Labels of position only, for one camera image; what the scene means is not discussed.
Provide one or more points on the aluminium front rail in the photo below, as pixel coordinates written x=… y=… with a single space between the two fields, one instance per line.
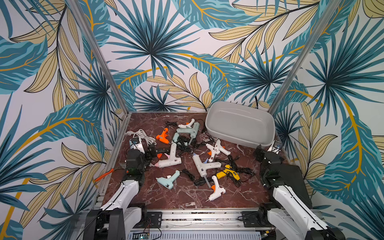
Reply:
x=214 y=219

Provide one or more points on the large white pink-tip glue gun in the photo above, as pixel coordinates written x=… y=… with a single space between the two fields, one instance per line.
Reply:
x=172 y=159

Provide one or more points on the white small glue gun pair-left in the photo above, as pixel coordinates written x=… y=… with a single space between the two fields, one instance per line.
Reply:
x=211 y=151

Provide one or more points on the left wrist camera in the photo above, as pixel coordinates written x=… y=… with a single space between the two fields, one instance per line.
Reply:
x=137 y=145

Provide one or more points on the white glue gun at back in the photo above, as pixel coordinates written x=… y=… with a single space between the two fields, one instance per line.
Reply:
x=188 y=125

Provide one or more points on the white small glue gun pair-right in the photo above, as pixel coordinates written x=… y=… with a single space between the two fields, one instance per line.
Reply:
x=221 y=148

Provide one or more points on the grey plastic storage box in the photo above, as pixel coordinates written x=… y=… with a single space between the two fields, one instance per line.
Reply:
x=240 y=125

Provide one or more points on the mint green small glue gun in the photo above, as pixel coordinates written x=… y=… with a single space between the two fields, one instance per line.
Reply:
x=168 y=182

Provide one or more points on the orange handled pliers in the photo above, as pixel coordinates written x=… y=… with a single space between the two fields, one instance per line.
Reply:
x=101 y=177

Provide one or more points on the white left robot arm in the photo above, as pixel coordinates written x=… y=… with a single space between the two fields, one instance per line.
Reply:
x=115 y=219

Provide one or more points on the white orange-trigger glue gun front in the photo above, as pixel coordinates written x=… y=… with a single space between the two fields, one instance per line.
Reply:
x=218 y=191

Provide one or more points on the yellow glue gun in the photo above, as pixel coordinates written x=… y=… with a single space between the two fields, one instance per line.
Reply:
x=228 y=171

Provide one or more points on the orange small glue gun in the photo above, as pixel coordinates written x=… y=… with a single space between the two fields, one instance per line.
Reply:
x=163 y=136

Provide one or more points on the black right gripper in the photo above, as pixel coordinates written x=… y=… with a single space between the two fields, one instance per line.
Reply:
x=259 y=154

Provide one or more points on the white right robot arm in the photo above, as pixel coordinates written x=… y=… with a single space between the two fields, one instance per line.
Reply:
x=291 y=210

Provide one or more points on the mint green large glue gun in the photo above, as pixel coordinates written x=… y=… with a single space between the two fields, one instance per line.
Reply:
x=193 y=132

